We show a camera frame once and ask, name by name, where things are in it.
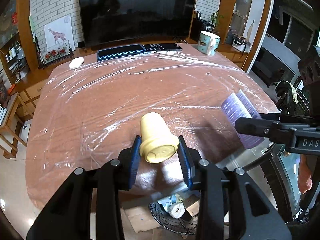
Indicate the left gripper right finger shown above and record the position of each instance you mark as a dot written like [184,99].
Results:
[233,193]

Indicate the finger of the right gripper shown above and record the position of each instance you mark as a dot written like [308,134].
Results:
[278,132]
[286,118]

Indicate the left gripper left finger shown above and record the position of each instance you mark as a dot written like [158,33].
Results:
[67,214]

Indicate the purple hair roller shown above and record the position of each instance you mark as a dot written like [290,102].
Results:
[237,107]

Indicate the white tissue ball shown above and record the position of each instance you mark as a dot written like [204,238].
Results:
[176,210]

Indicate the yellow plastic cup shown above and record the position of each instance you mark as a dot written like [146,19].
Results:
[158,143]

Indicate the person's right hand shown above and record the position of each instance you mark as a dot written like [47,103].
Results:
[304,175]

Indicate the teal patterned ceramic mug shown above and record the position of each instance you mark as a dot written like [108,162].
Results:
[208,43]

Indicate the wooden side shelf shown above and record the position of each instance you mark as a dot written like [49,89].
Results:
[10,133]

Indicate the green potted plant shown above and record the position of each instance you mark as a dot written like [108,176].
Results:
[215,20]

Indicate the black coffee machine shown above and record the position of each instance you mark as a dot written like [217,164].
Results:
[198,25]

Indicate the black smartphone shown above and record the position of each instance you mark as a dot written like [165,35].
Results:
[162,47]

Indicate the white oval mouse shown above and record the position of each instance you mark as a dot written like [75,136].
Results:
[76,63]

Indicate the dark blue tablet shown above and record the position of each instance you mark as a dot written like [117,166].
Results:
[120,51]

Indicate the giraffe picture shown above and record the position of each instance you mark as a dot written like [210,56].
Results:
[59,32]

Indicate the black flat screen television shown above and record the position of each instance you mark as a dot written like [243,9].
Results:
[106,21]

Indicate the black wire trash basket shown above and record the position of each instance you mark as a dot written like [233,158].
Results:
[187,224]

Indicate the red flower glass frame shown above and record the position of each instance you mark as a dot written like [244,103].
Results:
[58,52]

